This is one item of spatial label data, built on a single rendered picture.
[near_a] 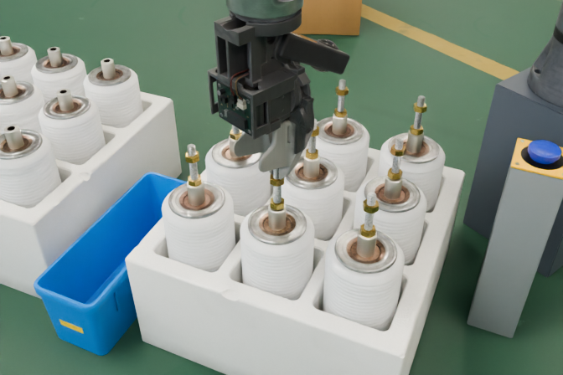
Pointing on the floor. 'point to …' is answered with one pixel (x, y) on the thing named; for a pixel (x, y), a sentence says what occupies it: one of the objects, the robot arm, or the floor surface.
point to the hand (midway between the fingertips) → (281, 163)
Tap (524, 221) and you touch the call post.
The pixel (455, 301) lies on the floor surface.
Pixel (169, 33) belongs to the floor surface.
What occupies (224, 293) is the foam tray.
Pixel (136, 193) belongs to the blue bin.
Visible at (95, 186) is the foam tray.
